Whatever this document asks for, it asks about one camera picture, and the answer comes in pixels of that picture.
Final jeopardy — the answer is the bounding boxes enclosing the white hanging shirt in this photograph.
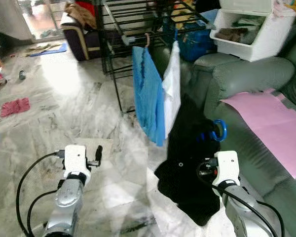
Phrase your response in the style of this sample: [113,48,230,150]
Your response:
[161,40,183,140]

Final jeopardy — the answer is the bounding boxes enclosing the red floor cloth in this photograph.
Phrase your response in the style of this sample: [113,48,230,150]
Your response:
[0,97,32,118]

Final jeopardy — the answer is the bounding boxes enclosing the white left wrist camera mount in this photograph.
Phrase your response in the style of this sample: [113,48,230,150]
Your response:
[63,144,92,174]

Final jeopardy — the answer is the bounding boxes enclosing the brown crumpled cloth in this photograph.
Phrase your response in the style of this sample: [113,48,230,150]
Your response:
[64,2,97,30]

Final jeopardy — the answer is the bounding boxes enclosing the black metal drying rack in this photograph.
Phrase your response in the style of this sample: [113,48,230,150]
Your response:
[96,0,219,115]

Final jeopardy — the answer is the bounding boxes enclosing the blue bag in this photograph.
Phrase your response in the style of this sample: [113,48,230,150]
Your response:
[175,27,219,63]

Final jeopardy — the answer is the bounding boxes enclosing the pink mat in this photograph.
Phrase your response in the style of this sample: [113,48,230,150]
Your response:
[219,88,296,180]

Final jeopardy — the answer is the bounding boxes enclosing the green leather sofa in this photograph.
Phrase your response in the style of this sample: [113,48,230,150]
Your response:
[186,19,296,237]

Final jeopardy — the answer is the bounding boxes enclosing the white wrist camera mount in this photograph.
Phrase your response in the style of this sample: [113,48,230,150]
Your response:
[63,144,92,174]
[213,150,241,187]

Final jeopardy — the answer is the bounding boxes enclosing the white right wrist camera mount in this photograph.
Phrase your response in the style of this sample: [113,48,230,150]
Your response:
[213,150,241,187]

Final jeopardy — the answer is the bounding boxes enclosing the blue door mat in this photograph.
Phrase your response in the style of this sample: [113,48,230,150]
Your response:
[27,41,69,58]

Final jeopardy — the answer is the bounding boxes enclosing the purple armchair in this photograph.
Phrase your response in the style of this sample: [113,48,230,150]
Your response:
[60,10,108,62]

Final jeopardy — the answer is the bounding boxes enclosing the brown folded clothes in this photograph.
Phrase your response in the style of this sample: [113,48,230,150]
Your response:
[218,27,251,43]

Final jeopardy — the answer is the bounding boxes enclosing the blue hanging garment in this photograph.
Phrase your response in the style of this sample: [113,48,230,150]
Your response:
[131,45,167,148]

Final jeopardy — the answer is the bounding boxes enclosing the black garment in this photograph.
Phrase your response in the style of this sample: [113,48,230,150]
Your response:
[153,93,222,227]

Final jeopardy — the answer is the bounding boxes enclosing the white plastic storage bin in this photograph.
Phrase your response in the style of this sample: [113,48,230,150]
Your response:
[209,0,285,63]

